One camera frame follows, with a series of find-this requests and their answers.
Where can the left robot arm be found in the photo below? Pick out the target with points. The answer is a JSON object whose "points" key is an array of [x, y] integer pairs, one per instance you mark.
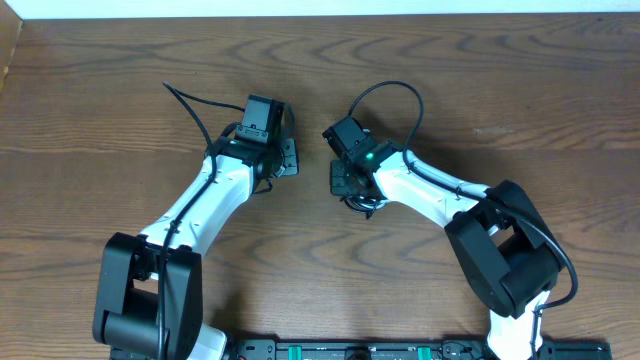
{"points": [[149, 301]]}

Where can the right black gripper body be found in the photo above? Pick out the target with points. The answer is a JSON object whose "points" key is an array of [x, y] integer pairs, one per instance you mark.
{"points": [[341, 183]]}

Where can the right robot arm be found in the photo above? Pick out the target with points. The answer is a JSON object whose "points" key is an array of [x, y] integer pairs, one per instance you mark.
{"points": [[504, 249]]}

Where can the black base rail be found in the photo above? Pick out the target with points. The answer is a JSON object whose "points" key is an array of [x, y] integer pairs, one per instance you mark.
{"points": [[267, 349]]}

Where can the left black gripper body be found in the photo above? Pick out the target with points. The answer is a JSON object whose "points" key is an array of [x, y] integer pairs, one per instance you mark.
{"points": [[287, 156]]}

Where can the clear tape strip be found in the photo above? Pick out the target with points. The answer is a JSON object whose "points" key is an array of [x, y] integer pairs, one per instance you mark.
{"points": [[493, 131]]}

